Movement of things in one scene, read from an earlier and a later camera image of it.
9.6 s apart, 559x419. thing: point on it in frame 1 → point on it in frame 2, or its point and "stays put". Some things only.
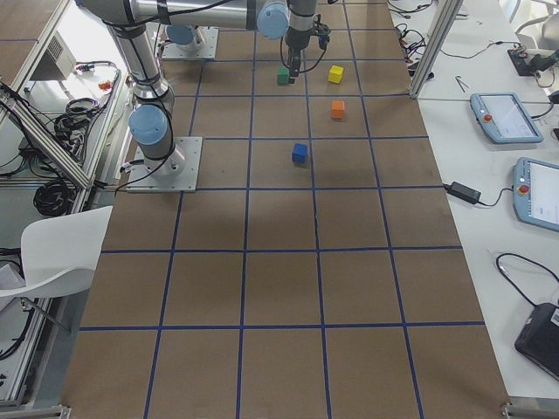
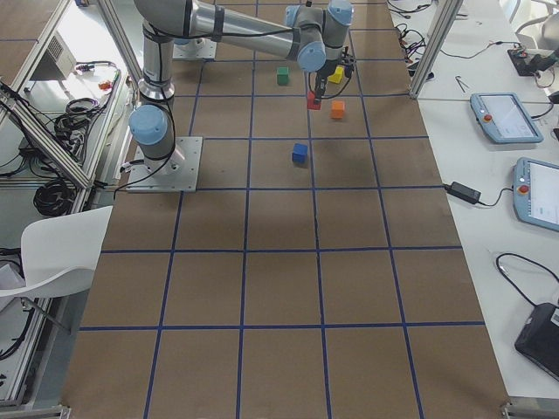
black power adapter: (463, 192) stays put
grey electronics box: (57, 61) stays put
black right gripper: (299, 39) → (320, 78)
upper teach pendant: (505, 119) stays put
